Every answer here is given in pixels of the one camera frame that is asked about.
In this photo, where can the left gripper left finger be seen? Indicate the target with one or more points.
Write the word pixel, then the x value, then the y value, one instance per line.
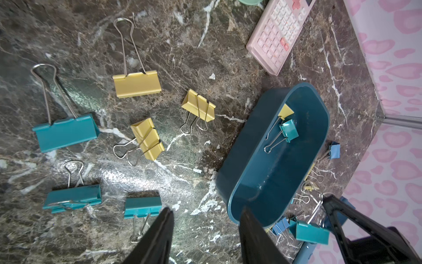
pixel 155 246

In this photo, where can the large teal binder clip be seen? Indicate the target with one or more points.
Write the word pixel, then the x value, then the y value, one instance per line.
pixel 58 134

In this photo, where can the teal plastic storage box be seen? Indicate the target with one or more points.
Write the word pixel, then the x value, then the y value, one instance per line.
pixel 266 183

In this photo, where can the large yellow binder clip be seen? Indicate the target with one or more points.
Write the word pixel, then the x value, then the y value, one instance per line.
pixel 134 84

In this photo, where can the pink calculator on table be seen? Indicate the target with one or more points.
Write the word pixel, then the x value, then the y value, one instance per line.
pixel 277 31

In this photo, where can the blue binder clip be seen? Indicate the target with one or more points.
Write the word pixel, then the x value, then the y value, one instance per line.
pixel 333 152
pixel 281 227

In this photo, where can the mint green pencil cup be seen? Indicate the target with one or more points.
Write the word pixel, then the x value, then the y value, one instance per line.
pixel 250 2

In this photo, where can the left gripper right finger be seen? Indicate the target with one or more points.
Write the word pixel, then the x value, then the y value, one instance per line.
pixel 256 245

